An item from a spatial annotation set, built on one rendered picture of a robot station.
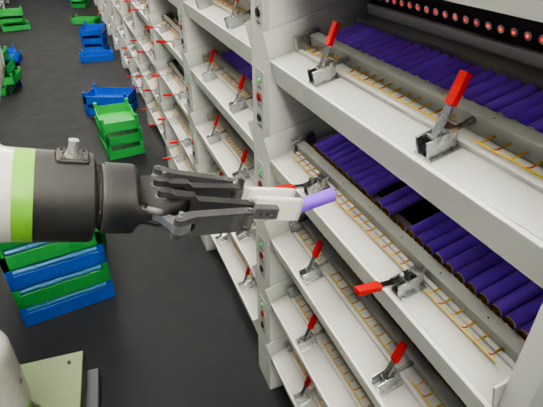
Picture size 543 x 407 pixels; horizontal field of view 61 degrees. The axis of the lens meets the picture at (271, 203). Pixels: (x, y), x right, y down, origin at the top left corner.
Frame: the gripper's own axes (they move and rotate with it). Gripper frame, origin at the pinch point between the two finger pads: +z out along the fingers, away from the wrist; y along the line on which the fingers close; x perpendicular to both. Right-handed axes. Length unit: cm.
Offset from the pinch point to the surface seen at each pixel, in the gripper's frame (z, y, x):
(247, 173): 24, 60, 24
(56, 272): -21, 88, 78
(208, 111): 25, 103, 22
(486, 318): 19.8, -19.4, 3.1
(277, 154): 17.2, 33.1, 7.1
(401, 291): 16.2, -10.3, 6.6
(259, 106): 13.0, 38.0, -0.8
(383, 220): 20.0, 1.4, 3.1
